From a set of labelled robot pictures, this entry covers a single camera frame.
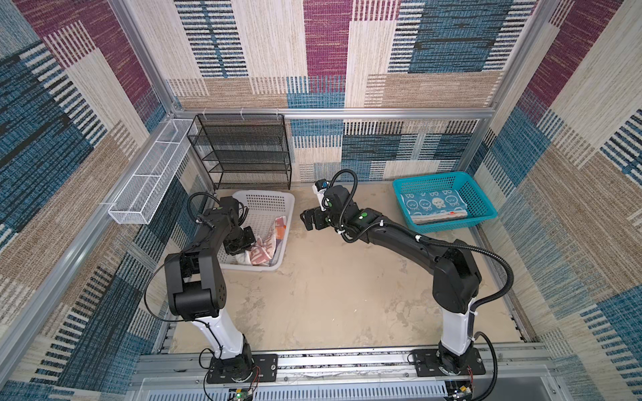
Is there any white plastic laundry basket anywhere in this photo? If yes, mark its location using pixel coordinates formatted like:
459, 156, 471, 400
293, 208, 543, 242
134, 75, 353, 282
217, 190, 295, 272

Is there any blue bunny pattern towel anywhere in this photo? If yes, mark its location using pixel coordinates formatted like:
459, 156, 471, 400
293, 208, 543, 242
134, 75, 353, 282
401, 190, 468, 223

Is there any orange bunny pattern towel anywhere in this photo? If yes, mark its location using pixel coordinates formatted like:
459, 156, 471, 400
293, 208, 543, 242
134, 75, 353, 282
411, 212, 468, 226

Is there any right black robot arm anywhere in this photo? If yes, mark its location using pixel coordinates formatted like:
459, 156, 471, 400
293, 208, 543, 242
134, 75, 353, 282
300, 169, 514, 375

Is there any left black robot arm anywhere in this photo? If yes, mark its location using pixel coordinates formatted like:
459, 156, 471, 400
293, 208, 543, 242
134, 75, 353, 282
156, 192, 256, 383

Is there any red pattern towel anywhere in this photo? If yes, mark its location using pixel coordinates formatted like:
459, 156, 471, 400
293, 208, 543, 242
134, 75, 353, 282
246, 216, 287, 267

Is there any teal plastic basket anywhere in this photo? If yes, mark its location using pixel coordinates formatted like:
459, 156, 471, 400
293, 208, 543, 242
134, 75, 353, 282
393, 171, 498, 234

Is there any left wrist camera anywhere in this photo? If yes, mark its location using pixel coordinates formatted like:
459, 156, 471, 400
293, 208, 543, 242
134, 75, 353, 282
219, 196, 248, 227

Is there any black wire shelf rack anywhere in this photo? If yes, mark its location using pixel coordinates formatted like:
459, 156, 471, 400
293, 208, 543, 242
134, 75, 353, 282
187, 114, 293, 190

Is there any white wire mesh tray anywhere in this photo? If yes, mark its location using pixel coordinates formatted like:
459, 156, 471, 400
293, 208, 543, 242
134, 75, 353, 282
109, 119, 192, 225

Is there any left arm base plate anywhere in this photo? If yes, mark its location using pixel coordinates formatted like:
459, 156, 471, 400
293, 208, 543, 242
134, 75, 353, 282
205, 354, 279, 384

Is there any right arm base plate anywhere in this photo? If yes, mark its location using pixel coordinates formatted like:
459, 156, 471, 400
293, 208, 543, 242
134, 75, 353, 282
407, 346, 487, 378

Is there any aluminium mounting rail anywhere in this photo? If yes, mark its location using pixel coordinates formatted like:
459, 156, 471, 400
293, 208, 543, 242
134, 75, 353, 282
125, 342, 572, 400

